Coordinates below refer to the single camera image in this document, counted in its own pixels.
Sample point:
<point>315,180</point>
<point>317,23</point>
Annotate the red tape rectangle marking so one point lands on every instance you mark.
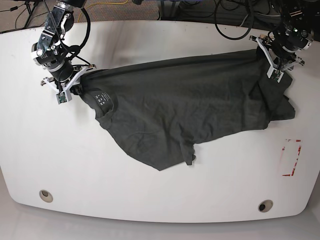
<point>289,157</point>

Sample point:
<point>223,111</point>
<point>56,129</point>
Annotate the left table grommet hole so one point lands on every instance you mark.
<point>46,196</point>

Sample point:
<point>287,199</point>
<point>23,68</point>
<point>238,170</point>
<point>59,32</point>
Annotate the table grommet hole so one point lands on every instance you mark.
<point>265,206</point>
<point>46,196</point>

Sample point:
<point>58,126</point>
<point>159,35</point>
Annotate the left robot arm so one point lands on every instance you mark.
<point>293,34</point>

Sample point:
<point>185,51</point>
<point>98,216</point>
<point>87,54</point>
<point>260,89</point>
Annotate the black tripod stand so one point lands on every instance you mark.
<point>30,7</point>

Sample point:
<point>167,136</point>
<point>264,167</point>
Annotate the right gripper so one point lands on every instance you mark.
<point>67,76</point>

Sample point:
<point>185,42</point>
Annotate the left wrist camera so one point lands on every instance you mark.
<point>275,74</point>

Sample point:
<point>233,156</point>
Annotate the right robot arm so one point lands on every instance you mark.
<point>61,61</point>

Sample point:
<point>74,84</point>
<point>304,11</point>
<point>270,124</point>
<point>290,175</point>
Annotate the right table grommet hole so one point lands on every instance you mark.
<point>265,206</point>

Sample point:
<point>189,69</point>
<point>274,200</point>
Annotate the dark grey t-shirt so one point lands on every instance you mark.
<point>158,111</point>

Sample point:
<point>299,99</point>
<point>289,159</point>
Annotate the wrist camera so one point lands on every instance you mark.
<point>275,74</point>
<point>63,97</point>

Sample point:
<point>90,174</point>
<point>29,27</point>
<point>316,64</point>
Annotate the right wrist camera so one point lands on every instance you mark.
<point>63,97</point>

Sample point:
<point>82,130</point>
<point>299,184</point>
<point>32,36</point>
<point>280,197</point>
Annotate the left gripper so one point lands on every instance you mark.
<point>279,59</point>

